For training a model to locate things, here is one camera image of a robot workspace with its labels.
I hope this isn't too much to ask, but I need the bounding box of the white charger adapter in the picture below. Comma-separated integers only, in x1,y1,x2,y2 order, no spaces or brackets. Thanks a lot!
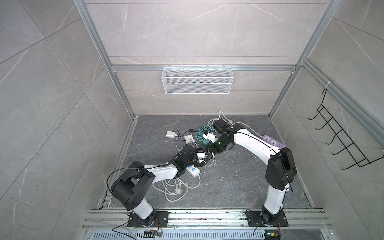
196,152,213,161

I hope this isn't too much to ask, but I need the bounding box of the white blue power strip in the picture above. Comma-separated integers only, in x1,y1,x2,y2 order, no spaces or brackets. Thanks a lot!
186,165,201,178

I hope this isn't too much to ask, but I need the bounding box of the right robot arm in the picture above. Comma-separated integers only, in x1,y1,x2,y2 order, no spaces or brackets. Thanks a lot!
203,118,297,226

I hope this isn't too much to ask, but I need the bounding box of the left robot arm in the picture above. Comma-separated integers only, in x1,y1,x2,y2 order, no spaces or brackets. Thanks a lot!
106,147,214,227

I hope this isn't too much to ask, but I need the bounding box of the white square charger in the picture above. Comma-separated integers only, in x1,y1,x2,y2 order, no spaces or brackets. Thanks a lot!
185,135,195,144

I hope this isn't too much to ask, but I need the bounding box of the teal charger adapter right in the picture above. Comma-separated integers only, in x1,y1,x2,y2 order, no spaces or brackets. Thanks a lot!
203,137,211,147

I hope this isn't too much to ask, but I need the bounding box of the white charger far left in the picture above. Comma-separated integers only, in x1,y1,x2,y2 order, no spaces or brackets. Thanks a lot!
166,131,177,138

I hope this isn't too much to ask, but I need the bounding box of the purple power strip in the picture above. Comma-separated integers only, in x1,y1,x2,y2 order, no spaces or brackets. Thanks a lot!
262,135,286,149

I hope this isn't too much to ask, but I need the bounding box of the purple strip white cord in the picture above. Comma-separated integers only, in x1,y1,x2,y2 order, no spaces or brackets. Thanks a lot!
208,109,265,139

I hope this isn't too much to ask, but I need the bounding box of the teal cable bundle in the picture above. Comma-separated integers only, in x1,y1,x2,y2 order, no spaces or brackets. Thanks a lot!
194,125,211,142

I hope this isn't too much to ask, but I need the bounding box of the thin black cable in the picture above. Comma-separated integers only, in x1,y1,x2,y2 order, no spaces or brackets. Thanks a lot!
175,128,199,142

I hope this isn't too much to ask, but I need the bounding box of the white power strip cord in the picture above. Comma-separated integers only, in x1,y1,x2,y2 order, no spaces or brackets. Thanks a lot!
152,175,202,203

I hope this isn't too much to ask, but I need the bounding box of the white wire mesh basket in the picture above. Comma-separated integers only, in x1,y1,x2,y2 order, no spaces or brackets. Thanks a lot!
162,67,234,95

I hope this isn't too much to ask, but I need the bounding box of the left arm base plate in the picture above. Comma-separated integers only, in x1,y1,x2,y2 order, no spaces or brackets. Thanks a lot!
127,211,170,228

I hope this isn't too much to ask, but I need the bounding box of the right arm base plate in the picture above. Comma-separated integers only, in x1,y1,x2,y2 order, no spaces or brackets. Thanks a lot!
245,210,289,227

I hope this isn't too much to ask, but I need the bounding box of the black wire hook rack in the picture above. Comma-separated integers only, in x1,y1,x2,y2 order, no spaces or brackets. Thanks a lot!
308,89,384,170

